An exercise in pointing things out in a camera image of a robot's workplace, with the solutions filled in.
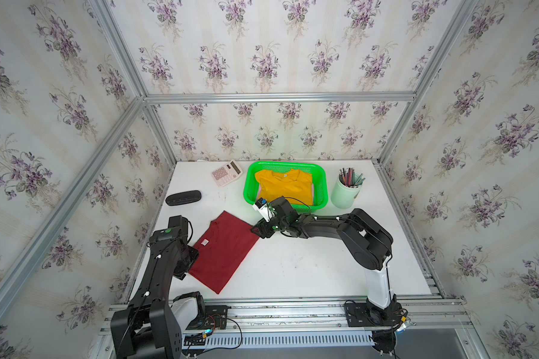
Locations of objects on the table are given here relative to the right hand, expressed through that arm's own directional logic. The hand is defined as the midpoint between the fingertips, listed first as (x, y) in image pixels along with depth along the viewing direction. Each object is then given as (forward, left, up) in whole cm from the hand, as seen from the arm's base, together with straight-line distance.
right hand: (256, 226), depth 91 cm
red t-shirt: (-8, +13, -2) cm, 15 cm away
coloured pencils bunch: (+19, -40, +9) cm, 45 cm away
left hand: (-17, +22, +2) cm, 28 cm away
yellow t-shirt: (+22, -17, 0) cm, 28 cm away
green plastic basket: (+25, -29, +2) cm, 38 cm away
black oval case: (+15, +35, -1) cm, 38 cm away
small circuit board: (-38, +18, -5) cm, 43 cm away
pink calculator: (+31, +17, -1) cm, 35 cm away
